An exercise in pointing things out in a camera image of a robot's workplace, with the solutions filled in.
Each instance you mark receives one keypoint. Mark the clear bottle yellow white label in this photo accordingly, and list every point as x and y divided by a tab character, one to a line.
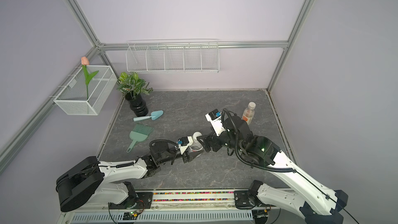
196	145

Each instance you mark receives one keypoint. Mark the green artificial leafy plant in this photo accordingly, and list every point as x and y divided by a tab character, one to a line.
132	85

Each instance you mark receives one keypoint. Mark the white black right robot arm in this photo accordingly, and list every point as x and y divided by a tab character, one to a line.
261	153

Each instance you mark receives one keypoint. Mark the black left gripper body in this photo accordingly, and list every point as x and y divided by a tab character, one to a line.
185	156

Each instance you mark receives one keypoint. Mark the black glossy plant vase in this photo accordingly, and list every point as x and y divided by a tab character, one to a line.
137	105

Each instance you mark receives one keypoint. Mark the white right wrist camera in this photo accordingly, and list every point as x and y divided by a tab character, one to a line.
214	117

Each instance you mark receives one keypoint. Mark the white wire basket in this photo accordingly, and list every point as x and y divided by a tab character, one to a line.
72	98

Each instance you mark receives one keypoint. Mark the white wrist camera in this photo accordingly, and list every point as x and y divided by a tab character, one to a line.
184	143
214	117

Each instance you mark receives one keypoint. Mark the green hand brush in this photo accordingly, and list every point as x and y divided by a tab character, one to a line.
143	129

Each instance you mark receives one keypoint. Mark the white wire wall shelf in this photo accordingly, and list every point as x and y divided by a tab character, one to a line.
173	56

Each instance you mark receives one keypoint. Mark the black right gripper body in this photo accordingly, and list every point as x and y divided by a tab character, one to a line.
217	142

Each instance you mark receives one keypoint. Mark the pink artificial tulip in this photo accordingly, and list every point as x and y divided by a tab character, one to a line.
88	76

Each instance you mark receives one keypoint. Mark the light blue plastic trowel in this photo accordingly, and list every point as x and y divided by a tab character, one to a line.
153	116

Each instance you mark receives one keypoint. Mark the grey slotted cable duct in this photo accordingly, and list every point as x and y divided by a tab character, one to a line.
115	217

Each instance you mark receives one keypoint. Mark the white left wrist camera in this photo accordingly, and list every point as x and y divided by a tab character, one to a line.
184	143

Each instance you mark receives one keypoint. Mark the clear bottle red cream label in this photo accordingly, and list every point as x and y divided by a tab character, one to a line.
249	113

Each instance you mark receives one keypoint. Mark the aluminium frame profiles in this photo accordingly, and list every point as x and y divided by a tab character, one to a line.
10	151

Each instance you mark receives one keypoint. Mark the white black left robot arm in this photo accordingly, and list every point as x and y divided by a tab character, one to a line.
98	182

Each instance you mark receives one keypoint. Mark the white bottle cap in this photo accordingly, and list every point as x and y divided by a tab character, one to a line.
196	135

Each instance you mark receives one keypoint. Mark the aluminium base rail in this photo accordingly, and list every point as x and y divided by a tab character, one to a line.
186	199

